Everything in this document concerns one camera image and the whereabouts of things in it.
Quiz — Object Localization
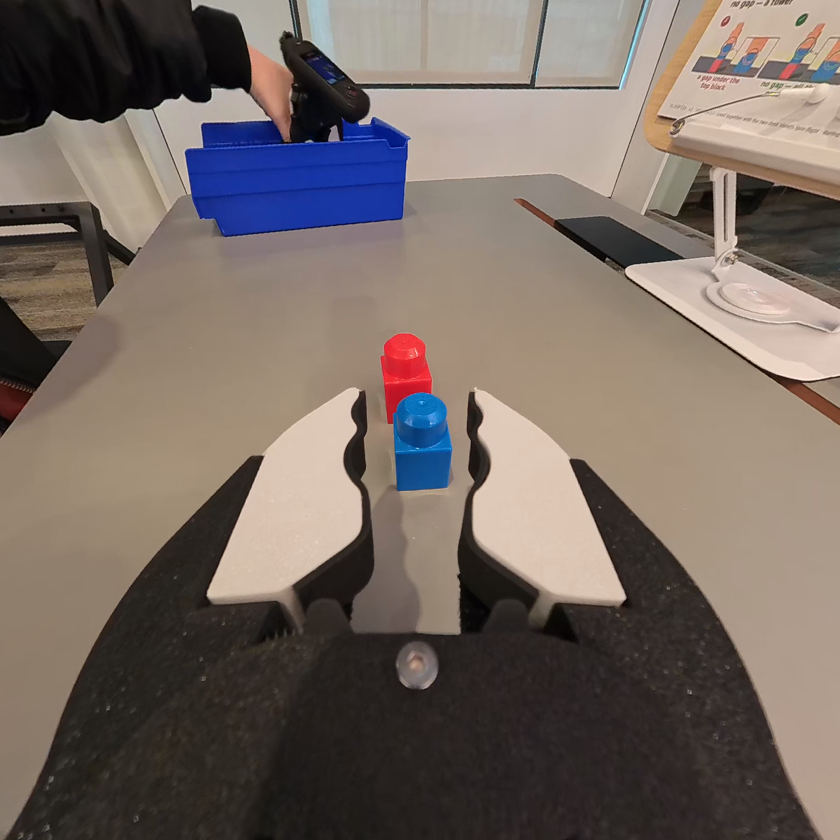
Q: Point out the blue plastic bin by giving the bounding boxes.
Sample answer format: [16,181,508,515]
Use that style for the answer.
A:
[185,117,412,237]

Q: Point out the instruction sheet on stand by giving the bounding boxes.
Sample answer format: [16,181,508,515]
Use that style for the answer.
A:
[625,0,840,383]

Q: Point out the black flat pad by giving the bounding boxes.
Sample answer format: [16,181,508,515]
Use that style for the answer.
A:
[556,215,686,269]

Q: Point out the blue plastic block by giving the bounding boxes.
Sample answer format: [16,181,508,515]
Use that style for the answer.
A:
[394,393,454,492]

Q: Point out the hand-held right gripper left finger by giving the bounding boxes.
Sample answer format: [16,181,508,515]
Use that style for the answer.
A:
[206,387,375,627]

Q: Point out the black monitor stand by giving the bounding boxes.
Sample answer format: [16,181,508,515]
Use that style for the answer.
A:
[0,202,137,308]

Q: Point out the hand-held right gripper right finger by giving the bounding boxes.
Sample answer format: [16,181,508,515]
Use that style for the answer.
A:
[457,388,627,627]

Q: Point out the printed instruction sheet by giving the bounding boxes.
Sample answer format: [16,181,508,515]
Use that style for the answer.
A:
[656,0,840,142]

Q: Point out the large window white blinds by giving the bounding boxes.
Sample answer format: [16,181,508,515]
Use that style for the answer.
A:
[292,0,651,89]

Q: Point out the red plastic block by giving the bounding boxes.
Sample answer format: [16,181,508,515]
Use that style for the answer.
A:
[381,333,433,424]

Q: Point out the person's black jacket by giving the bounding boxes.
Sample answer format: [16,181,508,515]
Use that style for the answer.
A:
[0,298,73,437]

